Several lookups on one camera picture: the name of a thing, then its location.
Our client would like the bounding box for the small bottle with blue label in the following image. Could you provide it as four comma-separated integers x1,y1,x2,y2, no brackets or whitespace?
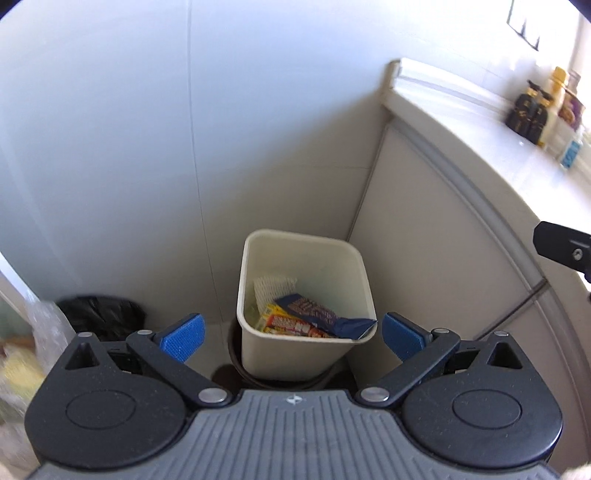
558,124,585,169

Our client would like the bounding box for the white bottle with yellow cap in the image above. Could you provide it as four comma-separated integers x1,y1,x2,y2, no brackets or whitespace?
545,66,570,149

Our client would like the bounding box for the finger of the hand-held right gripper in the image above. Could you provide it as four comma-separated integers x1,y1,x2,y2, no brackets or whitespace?
533,222,591,292

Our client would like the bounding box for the dark bottle with gold collar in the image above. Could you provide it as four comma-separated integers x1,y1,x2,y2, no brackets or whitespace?
526,90,555,143
505,80,539,133

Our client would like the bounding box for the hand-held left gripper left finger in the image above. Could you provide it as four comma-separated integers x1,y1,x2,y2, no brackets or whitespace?
60,313,230,409

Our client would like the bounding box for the beige trash bin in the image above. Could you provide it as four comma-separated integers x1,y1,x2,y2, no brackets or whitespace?
236,229,378,382

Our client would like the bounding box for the clear plastic bag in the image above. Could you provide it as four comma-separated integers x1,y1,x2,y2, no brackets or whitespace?
0,267,77,467

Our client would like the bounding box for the purple food box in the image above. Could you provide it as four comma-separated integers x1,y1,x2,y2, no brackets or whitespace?
558,89,587,131

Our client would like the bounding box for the blue snack packet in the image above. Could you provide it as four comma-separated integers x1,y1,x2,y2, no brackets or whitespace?
274,294,378,340

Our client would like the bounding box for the yellow snack box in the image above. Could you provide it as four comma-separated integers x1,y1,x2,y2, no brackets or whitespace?
260,312,334,339

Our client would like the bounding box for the black trash bag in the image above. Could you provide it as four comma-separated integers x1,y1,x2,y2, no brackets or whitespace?
57,295,147,343

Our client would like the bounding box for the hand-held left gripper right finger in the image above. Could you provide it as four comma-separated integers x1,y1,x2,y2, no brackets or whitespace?
355,312,533,409

